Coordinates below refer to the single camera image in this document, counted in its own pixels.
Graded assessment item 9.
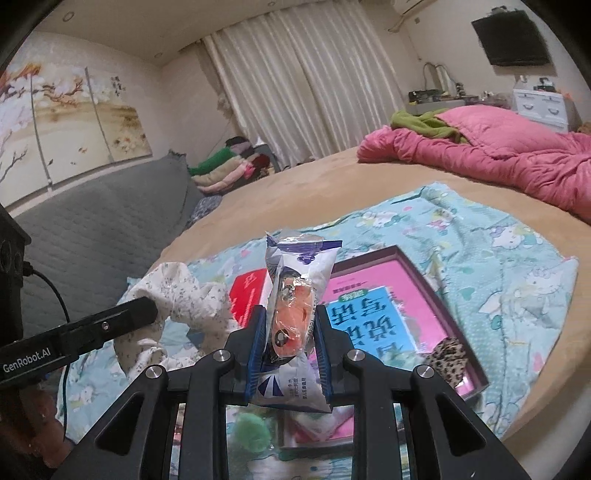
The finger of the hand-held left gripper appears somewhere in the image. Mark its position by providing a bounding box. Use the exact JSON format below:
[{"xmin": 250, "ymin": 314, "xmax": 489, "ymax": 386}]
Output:
[{"xmin": 59, "ymin": 296, "xmax": 159, "ymax": 357}]

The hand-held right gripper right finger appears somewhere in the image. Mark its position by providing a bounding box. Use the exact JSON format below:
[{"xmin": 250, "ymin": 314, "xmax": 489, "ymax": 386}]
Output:
[{"xmin": 314, "ymin": 307, "xmax": 532, "ymax": 480}]

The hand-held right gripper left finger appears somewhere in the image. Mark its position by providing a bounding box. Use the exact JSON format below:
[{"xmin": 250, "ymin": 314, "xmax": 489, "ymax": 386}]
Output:
[{"xmin": 51, "ymin": 305, "xmax": 269, "ymax": 480}]

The white floral cloth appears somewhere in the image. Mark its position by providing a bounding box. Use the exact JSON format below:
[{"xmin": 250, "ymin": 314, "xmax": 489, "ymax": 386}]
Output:
[{"xmin": 113, "ymin": 261, "xmax": 241, "ymax": 384}]

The orange toy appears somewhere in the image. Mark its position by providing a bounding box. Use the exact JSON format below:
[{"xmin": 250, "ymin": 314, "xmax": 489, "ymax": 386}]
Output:
[{"xmin": 249, "ymin": 231, "xmax": 343, "ymax": 414}]

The pink book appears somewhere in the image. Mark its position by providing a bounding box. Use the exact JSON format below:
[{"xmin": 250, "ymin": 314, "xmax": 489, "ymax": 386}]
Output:
[
  {"xmin": 307, "ymin": 258, "xmax": 467, "ymax": 370},
  {"xmin": 332, "ymin": 244, "xmax": 490, "ymax": 400}
]

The person's left forearm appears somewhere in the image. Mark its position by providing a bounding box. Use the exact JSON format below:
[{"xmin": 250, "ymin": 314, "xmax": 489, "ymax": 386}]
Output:
[{"xmin": 18, "ymin": 383, "xmax": 77, "ymax": 467}]

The red tissue pack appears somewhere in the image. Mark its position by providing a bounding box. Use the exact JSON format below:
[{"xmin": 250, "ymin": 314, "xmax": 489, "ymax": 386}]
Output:
[{"xmin": 228, "ymin": 270, "xmax": 273, "ymax": 328}]

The mint green fluffy ball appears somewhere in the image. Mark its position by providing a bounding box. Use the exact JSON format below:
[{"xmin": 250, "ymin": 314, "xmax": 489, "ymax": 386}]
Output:
[{"xmin": 230, "ymin": 411, "xmax": 274, "ymax": 455}]

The grey quilted cover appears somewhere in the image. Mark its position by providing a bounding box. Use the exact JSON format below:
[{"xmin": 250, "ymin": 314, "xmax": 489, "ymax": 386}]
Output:
[{"xmin": 0, "ymin": 154, "xmax": 204, "ymax": 333}]

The leopard print scarf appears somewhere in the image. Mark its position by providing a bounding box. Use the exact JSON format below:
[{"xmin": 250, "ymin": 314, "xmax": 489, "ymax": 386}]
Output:
[{"xmin": 427, "ymin": 337, "xmax": 474, "ymax": 388}]

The dark patterned cloth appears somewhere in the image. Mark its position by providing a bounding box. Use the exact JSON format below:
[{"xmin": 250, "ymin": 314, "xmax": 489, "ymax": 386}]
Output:
[{"xmin": 187, "ymin": 194, "xmax": 225, "ymax": 227}]

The beige round bed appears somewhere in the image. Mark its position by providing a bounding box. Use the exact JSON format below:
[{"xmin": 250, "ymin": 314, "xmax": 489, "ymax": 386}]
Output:
[{"xmin": 148, "ymin": 148, "xmax": 591, "ymax": 444}]

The pile of folded clothes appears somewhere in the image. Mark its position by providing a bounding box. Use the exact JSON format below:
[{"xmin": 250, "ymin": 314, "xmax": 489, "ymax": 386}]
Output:
[{"xmin": 187, "ymin": 136, "xmax": 278, "ymax": 195}]

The light blue cartoon printed blanket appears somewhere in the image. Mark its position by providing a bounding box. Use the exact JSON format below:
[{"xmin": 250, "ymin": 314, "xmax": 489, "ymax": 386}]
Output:
[{"xmin": 55, "ymin": 182, "xmax": 580, "ymax": 480}]

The green cloth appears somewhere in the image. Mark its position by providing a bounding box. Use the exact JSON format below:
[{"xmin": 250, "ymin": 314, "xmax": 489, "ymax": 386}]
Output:
[{"xmin": 390, "ymin": 110, "xmax": 467, "ymax": 144}]

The white pleated curtain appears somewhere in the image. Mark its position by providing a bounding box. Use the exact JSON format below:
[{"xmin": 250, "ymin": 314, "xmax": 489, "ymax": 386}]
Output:
[{"xmin": 203, "ymin": 32, "xmax": 407, "ymax": 169}]

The pink quilt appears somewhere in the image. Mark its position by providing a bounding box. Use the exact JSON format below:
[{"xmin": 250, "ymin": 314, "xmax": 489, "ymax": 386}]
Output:
[{"xmin": 358, "ymin": 106, "xmax": 591, "ymax": 213}]

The cluttered side table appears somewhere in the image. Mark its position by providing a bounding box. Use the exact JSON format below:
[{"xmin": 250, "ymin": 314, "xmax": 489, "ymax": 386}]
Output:
[{"xmin": 406, "ymin": 62, "xmax": 481, "ymax": 116}]

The white drawer cabinet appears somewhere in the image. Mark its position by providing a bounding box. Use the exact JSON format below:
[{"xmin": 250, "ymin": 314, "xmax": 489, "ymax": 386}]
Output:
[{"xmin": 512, "ymin": 88, "xmax": 578, "ymax": 134}]

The black cable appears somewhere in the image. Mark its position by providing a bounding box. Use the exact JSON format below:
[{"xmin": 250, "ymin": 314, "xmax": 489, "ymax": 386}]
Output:
[{"xmin": 21, "ymin": 261, "xmax": 75, "ymax": 444}]

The blossom tree wall painting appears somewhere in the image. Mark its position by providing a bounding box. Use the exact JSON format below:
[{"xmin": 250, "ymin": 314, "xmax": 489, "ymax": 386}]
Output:
[{"xmin": 0, "ymin": 34, "xmax": 153, "ymax": 208}]

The black wall television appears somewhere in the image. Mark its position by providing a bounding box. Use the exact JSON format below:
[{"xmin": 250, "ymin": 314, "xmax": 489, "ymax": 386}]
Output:
[{"xmin": 471, "ymin": 9, "xmax": 552, "ymax": 68}]

